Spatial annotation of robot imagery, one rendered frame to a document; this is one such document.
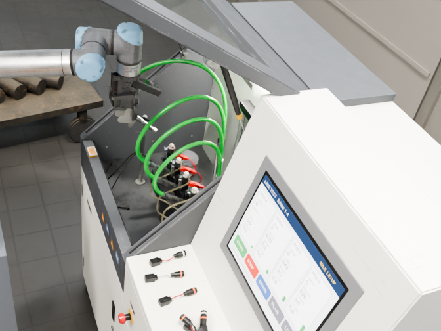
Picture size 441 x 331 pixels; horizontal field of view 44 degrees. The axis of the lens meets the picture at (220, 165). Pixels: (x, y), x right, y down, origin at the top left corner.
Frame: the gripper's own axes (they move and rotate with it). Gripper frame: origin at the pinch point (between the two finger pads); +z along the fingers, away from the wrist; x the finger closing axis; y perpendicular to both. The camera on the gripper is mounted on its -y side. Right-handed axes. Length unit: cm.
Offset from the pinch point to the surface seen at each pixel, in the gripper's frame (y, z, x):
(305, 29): -68, -26, -12
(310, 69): -54, -26, 16
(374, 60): -197, 48, -105
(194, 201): -11.7, 8.5, 32.2
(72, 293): 16, 124, -30
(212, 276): -13, 23, 51
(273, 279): -18, 1, 72
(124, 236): 7.5, 29.3, 23.0
